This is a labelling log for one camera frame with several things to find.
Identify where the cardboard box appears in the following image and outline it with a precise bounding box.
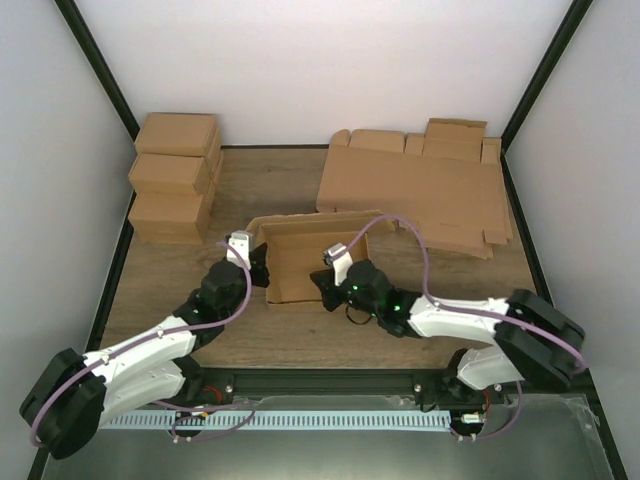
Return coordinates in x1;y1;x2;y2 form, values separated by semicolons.
247;210;381;310
128;153;222;196
128;181;216;245
134;112;217;157

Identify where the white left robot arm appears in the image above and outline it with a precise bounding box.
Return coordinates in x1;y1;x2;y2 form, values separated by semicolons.
19;231;269;459

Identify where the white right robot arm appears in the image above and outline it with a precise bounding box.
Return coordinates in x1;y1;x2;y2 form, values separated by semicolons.
310;260;585;403

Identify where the stack of flat cardboard sheets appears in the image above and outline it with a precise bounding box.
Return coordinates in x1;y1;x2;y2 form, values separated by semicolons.
316;129;513;258

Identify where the upright cardboard sheet at back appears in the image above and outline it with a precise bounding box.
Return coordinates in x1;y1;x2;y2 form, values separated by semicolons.
423;118;487;163

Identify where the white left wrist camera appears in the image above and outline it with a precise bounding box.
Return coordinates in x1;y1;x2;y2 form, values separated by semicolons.
225;230;254;267

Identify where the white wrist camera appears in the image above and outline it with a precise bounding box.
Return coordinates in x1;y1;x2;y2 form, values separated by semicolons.
225;230;254;267
323;243;353;287

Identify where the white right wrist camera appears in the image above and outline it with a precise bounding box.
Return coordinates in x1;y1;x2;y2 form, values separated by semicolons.
323;243;353;287

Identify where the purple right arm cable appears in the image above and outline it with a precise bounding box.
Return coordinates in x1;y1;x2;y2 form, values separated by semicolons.
344;213;587;374

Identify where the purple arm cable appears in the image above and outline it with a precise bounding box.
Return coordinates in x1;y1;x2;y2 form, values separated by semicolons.
344;213;587;374
30;239;253;447

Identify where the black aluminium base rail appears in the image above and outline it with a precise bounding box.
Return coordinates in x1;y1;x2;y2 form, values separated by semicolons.
184;366;531;401

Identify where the light blue slotted cable duct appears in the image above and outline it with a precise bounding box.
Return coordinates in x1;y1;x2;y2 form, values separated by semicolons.
105;410;451;432

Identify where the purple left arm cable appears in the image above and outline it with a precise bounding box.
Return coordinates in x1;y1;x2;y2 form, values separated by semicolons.
30;239;253;447

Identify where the left black frame post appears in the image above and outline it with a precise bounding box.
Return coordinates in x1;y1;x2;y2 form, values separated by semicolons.
54;0;140;140

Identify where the black frame post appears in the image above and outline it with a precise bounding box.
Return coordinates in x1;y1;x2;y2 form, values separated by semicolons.
54;0;140;140
500;0;594;144

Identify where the right black frame post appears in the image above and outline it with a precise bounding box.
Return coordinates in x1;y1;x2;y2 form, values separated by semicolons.
500;0;594;144

